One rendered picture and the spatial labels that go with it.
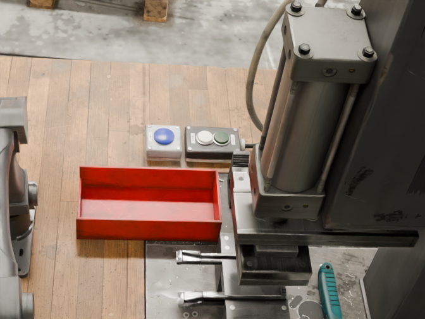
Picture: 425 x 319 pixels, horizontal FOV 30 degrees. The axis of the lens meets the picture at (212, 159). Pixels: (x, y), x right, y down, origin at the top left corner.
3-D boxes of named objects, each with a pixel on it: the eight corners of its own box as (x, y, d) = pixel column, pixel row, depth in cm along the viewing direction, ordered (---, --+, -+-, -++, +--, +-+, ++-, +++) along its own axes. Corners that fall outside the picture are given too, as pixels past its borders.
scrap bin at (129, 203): (79, 185, 146) (79, 164, 142) (214, 189, 149) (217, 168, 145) (76, 239, 138) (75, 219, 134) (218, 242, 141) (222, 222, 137)
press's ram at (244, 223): (220, 197, 126) (248, 57, 103) (379, 201, 129) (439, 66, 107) (228, 296, 114) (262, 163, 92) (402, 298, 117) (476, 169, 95)
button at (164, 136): (152, 133, 154) (153, 126, 153) (173, 134, 155) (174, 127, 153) (153, 149, 152) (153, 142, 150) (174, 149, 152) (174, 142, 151)
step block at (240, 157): (226, 181, 151) (233, 150, 144) (241, 181, 151) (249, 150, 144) (229, 208, 147) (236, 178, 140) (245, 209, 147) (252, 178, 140)
